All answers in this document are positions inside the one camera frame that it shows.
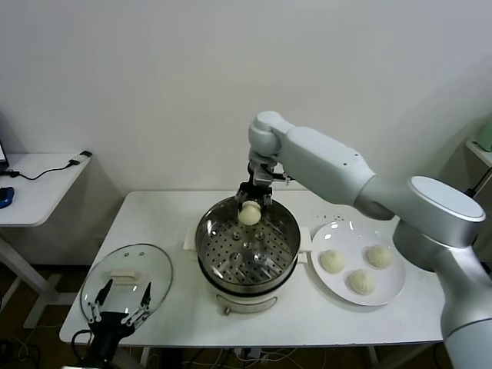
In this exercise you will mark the grey USB adapter dongle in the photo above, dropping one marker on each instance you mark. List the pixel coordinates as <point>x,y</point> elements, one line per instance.
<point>85,155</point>

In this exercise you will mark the white side table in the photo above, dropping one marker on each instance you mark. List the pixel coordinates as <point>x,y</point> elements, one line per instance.
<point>42,192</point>

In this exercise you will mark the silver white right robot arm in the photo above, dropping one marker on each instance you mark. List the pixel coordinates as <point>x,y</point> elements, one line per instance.
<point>326,161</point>

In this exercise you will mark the white steamed baozi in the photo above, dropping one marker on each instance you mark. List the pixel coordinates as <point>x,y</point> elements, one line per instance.
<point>379,256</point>
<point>361,282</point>
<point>333,261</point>
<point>249,215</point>

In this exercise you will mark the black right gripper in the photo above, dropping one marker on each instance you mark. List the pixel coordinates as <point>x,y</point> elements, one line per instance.
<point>258,189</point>

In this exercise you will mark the white round plate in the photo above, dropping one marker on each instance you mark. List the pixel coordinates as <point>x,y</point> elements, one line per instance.
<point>326,238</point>

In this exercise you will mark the dark laptop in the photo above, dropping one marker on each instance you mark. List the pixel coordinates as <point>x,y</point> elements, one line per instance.
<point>2,153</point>

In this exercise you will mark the white power strip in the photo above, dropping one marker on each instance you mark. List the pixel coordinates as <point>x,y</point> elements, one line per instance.
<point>251,354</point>

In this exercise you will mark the white shelf board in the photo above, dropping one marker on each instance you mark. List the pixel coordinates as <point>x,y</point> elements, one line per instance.
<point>480,153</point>

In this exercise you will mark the cream electric cooker base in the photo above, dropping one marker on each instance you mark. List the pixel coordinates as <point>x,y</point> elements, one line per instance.
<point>246,301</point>

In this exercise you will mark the pale green container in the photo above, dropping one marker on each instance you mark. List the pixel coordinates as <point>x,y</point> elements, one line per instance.
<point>485,136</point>

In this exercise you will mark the perforated steel steamer basket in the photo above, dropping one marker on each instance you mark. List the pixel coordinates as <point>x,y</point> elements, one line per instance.
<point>269,265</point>

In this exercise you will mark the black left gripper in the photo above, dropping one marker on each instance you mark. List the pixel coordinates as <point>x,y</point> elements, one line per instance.
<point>111,324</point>

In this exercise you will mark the blue computer mouse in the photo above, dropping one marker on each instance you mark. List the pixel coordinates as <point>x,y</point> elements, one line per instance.
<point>5,197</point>

